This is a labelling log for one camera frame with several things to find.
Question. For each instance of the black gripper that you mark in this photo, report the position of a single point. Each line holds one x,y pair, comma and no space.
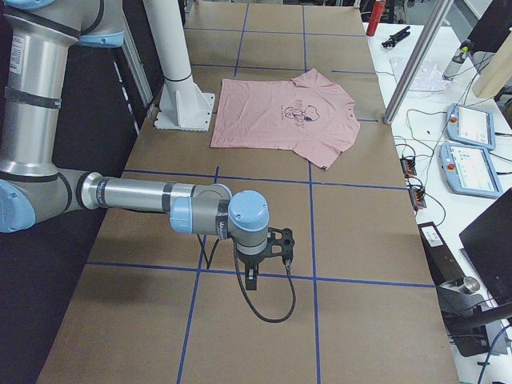
250,261

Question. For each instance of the pink snoopy t-shirt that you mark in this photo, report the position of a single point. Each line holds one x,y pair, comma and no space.
309,115

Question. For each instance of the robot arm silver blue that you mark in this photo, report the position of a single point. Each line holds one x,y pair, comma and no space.
33,189

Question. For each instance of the brown paper table cover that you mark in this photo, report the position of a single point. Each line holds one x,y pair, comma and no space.
154,306

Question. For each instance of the lower orange black connector box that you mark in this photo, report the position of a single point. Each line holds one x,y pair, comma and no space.
417,197

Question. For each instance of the orange black connector box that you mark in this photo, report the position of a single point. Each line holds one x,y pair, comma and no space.
417,197
408,165

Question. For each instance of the upper orange black connector box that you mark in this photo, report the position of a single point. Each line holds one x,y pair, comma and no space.
408,165

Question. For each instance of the black box with label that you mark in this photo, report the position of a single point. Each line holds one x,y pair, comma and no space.
441,261

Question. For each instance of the silver round knob stand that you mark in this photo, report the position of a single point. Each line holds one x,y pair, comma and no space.
459,287

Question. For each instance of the black monitor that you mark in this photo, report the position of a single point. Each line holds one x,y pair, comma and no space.
487,243

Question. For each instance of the lower teach pendant tablet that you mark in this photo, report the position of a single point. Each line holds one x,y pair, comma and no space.
468,170

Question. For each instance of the teach pendant tablet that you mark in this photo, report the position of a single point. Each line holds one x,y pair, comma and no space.
468,170
471,126

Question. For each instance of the clear plastic garment bag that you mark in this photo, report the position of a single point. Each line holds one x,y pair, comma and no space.
428,78

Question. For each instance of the upper teach pendant tablet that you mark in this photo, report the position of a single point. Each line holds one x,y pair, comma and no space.
471,126

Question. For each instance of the red cylinder bottle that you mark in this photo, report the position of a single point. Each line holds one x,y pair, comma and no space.
375,17

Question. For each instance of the grey handheld device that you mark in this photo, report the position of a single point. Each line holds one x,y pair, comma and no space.
457,60

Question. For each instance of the wooden beam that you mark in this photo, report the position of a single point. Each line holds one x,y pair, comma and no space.
497,73

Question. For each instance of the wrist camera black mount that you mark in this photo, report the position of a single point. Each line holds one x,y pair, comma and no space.
280,243

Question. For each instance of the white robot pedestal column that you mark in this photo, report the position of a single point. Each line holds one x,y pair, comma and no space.
183,106

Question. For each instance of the aluminium frame post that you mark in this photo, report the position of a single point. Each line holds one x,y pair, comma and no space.
420,50

